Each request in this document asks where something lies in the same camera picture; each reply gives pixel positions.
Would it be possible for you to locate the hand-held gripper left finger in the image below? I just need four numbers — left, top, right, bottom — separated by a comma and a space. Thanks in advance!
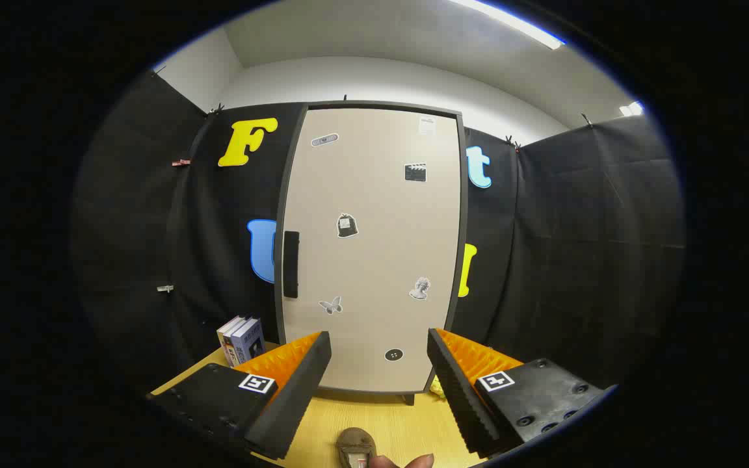
147, 330, 333, 461

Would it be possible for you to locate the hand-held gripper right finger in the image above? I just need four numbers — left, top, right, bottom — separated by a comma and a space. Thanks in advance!
427, 328, 616, 456

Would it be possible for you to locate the brown fuzzy shoe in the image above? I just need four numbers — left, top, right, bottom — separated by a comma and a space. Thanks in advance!
335, 428, 378, 468

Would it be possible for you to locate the beige shoe cabinet door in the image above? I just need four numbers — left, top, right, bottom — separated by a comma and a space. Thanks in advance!
282, 107, 463, 394

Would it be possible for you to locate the blue cover book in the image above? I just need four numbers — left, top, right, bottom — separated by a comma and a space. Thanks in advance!
225, 318, 266, 368

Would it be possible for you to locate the white cover book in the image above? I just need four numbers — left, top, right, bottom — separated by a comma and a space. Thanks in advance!
217, 316, 245, 365

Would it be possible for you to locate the black backdrop cloth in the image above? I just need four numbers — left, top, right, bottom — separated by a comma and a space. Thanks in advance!
72, 68, 686, 391

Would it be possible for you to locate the long ceiling light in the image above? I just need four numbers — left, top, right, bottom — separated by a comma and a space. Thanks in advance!
446, 0, 565, 51

